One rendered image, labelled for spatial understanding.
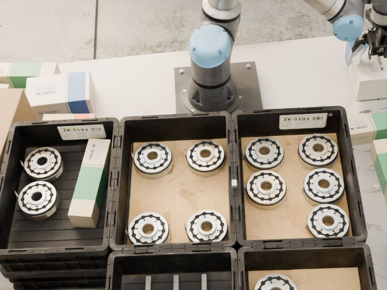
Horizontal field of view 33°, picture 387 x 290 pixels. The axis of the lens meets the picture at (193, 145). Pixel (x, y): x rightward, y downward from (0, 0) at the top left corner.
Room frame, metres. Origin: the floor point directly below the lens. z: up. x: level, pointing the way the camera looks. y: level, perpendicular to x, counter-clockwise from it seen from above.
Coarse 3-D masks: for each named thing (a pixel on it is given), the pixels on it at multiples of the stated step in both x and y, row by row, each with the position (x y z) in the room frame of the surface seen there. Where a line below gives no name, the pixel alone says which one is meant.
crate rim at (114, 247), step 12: (120, 120) 1.10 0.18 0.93; (132, 120) 1.10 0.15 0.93; (144, 120) 1.09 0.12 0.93; (228, 120) 1.05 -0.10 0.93; (120, 132) 1.06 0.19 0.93; (228, 132) 1.02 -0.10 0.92; (120, 144) 1.03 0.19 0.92; (228, 144) 0.97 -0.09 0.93; (120, 156) 0.98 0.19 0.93; (228, 156) 0.94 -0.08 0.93; (120, 168) 0.95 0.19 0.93; (228, 168) 0.90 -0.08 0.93; (120, 180) 0.91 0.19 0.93; (228, 180) 0.86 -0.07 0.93
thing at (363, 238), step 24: (240, 192) 0.82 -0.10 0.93; (360, 192) 0.78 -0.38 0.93; (240, 216) 0.76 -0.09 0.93; (360, 216) 0.72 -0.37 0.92; (240, 240) 0.70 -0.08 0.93; (264, 240) 0.69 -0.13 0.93; (288, 240) 0.68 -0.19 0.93; (312, 240) 0.67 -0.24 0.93; (336, 240) 0.66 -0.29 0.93; (360, 240) 0.65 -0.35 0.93
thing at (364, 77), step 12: (348, 48) 1.38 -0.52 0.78; (372, 60) 1.30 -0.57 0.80; (384, 60) 1.29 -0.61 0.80; (360, 72) 1.26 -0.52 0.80; (372, 72) 1.25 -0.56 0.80; (384, 72) 1.24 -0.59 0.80; (360, 84) 1.22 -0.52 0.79; (372, 84) 1.22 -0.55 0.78; (384, 84) 1.22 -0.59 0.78; (360, 96) 1.22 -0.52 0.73; (372, 96) 1.22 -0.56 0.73; (384, 96) 1.22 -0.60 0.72
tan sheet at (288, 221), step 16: (288, 144) 1.01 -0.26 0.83; (336, 144) 0.99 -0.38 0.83; (288, 160) 0.96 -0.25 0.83; (336, 160) 0.94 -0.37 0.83; (288, 176) 0.91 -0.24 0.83; (304, 176) 0.91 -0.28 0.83; (288, 192) 0.87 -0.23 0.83; (256, 208) 0.83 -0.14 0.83; (288, 208) 0.82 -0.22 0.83; (304, 208) 0.81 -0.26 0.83; (256, 224) 0.79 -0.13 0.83; (272, 224) 0.78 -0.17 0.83; (288, 224) 0.77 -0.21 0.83; (304, 224) 0.77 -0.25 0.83
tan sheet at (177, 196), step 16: (176, 144) 1.07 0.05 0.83; (224, 144) 1.04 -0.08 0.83; (176, 160) 1.02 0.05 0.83; (176, 176) 0.96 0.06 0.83; (192, 176) 0.96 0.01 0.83; (224, 176) 0.94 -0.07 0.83; (144, 192) 0.93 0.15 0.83; (160, 192) 0.92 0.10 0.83; (176, 192) 0.91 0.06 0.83; (192, 192) 0.91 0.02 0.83; (208, 192) 0.90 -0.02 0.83; (224, 192) 0.89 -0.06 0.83; (144, 208) 0.88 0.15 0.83; (160, 208) 0.87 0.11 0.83; (176, 208) 0.86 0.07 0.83; (192, 208) 0.86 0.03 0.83; (208, 208) 0.85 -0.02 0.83; (224, 208) 0.84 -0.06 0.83; (128, 224) 0.84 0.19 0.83; (176, 224) 0.82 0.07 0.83; (128, 240) 0.79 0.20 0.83; (176, 240) 0.77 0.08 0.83
